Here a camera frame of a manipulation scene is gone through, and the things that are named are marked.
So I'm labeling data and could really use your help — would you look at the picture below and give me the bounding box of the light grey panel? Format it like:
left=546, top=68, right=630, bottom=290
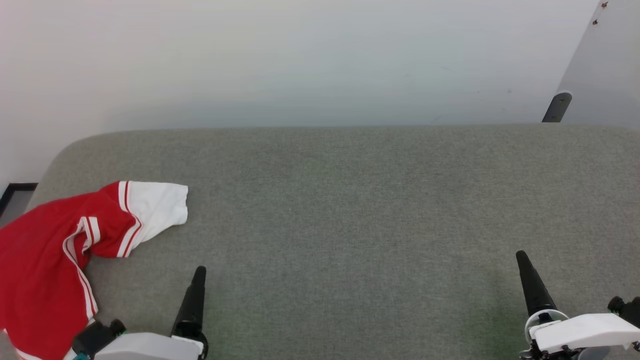
left=555, top=0, right=640, bottom=130

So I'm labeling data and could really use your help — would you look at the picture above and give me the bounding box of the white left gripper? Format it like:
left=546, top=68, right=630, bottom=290
left=94, top=266, right=209, bottom=360

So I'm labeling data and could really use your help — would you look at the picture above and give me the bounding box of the black frame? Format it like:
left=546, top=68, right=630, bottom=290
left=0, top=183, right=38, bottom=217

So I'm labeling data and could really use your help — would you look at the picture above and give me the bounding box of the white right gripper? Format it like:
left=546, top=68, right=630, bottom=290
left=515, top=250, right=640, bottom=360

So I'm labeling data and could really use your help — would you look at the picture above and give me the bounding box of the red and white shirt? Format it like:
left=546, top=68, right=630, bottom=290
left=0, top=180, right=189, bottom=360

